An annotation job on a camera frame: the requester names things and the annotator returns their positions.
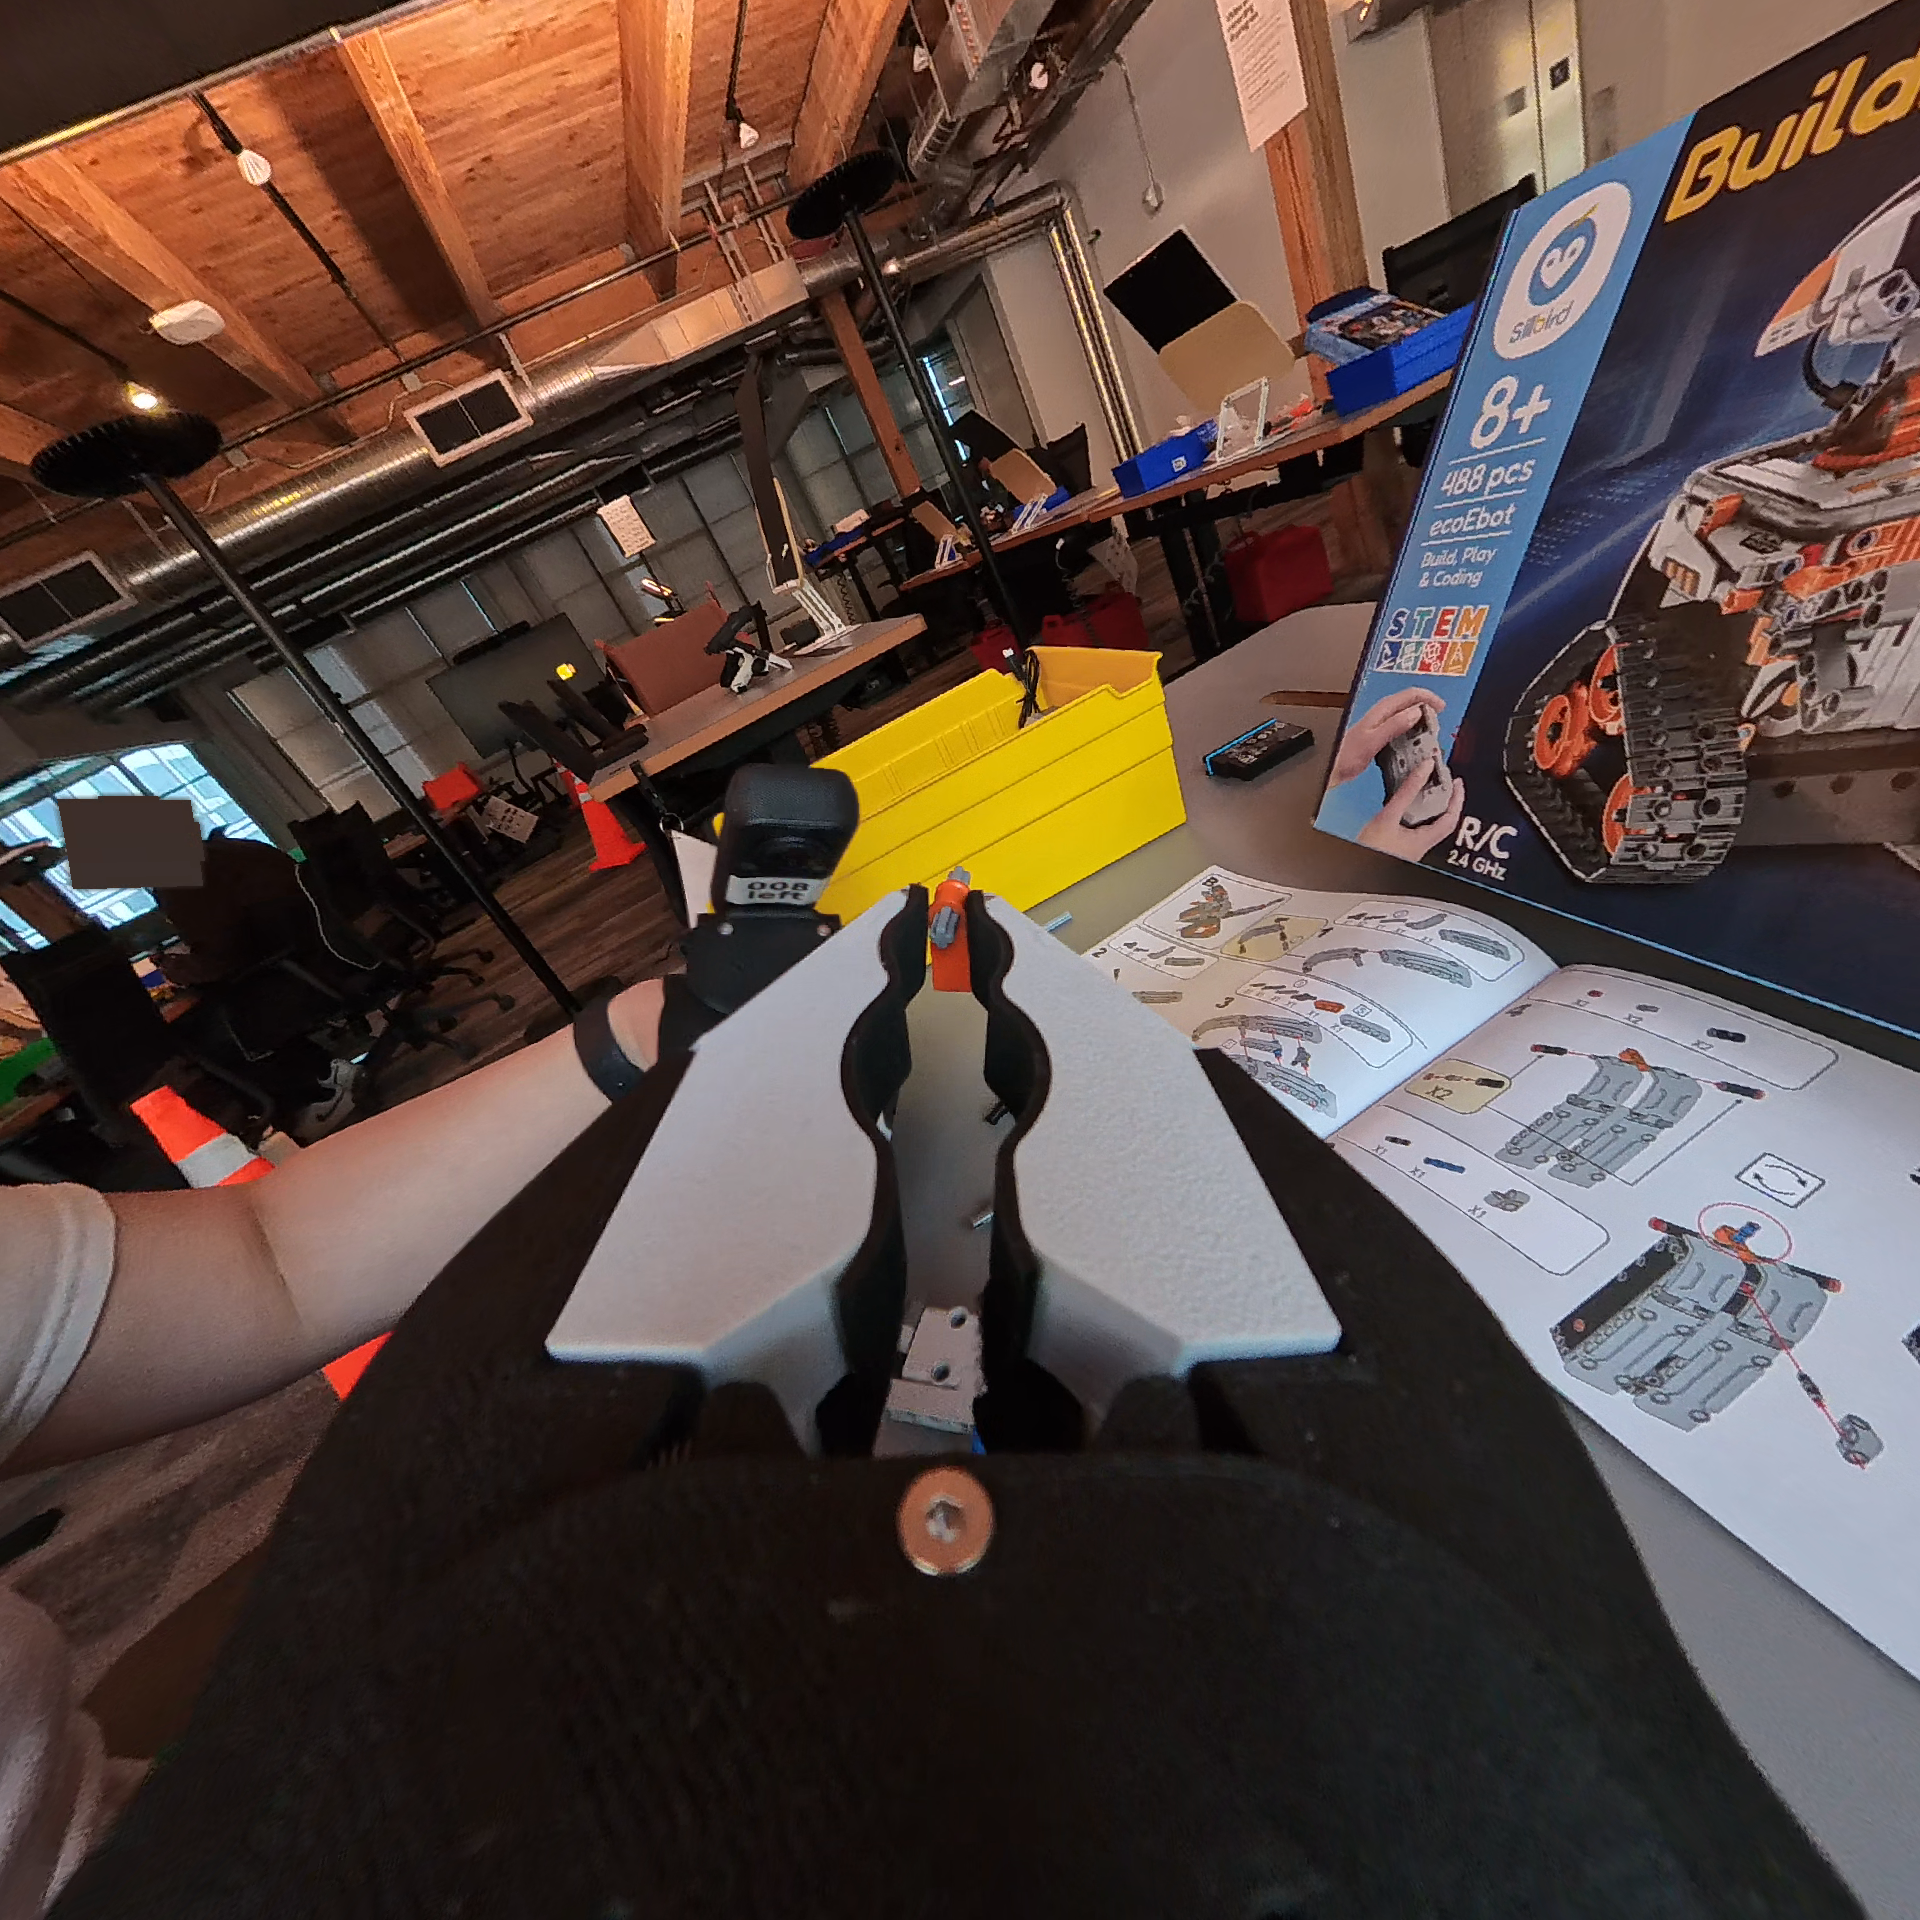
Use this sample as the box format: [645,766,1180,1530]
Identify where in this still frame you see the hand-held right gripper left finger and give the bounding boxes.
[543,884,928,1454]

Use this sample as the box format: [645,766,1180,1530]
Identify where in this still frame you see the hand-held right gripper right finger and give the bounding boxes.
[959,884,1344,1454]

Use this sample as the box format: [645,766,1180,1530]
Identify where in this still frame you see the grey brick assembly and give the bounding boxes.
[884,1304,992,1456]

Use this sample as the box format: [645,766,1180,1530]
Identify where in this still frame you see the person's left forearm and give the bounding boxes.
[0,983,670,1479]

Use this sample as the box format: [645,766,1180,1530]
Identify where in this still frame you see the light wooden desk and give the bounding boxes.
[592,612,928,798]

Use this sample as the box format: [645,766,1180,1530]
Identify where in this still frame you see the grey desk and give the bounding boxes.
[877,600,1920,1920]

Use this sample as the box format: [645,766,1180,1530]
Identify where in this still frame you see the orange traffic cone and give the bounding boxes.
[563,766,647,876]
[128,1083,279,1192]

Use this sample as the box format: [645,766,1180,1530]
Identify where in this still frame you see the black wristband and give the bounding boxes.
[573,978,670,1105]

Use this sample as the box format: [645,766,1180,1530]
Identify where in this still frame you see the yellow plastic bin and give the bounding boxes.
[704,644,1187,929]

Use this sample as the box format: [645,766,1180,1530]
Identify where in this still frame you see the open instruction booklet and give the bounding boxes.
[1083,867,1920,1682]

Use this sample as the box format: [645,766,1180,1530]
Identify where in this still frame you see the black office chair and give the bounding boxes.
[193,810,511,1144]

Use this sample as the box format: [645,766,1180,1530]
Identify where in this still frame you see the ceiling air vent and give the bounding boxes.
[0,552,136,647]
[401,374,535,465]

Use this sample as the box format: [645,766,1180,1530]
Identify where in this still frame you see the blue plastic bin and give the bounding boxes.
[1302,289,1478,419]
[1112,424,1221,496]

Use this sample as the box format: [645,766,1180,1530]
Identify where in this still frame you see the long wooden workbench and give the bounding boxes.
[900,369,1455,595]

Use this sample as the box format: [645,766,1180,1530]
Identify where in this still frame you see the black pole with gear disc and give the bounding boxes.
[29,407,584,1020]
[784,147,1037,663]

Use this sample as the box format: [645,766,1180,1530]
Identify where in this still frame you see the black beige board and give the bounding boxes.
[1101,230,1299,407]

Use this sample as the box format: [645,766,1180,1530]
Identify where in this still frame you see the person's white shirt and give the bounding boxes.
[0,1183,119,1465]

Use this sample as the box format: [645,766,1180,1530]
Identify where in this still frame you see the blue robot kit box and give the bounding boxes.
[1312,0,1920,1039]

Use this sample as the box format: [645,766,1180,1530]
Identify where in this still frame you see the person's pink pants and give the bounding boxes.
[0,1583,113,1920]

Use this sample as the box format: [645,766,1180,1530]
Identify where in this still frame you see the white paper notice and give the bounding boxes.
[1215,0,1310,154]

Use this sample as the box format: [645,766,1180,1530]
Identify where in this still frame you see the dark wall screen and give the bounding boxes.
[427,612,600,760]

